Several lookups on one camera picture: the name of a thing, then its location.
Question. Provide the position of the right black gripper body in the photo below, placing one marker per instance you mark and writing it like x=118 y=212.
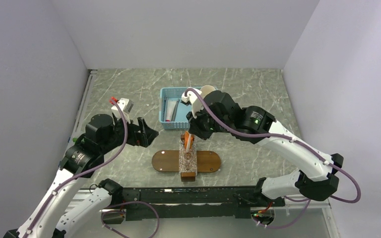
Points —
x=205 y=124

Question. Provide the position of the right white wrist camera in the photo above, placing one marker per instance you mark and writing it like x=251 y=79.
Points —
x=189 y=97

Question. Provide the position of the black base frame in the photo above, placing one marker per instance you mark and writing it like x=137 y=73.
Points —
x=187 y=202

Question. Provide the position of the orange toothpaste tube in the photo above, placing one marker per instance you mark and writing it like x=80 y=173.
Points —
x=184 y=138

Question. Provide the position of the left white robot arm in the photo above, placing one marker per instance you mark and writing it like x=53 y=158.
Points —
x=102 y=134

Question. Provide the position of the brown oval wooden tray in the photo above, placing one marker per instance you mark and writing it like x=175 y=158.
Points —
x=178 y=162

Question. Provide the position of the yellow mug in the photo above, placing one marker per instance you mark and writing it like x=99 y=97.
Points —
x=206 y=89

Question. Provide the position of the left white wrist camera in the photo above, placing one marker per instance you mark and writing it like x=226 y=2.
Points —
x=125 y=105

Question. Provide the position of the clear acrylic toothbrush holder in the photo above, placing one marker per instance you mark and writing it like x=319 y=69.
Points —
x=187 y=164

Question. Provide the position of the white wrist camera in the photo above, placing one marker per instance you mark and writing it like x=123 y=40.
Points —
x=125 y=105
x=189 y=97

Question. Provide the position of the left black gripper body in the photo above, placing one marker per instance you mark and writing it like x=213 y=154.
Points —
x=117 y=138

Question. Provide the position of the blue plastic basket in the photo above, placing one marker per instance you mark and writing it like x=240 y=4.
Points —
x=181 y=121

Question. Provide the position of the white red toothpaste tube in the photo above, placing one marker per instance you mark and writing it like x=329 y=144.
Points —
x=171 y=110

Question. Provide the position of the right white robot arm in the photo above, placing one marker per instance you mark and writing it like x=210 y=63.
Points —
x=315 y=177

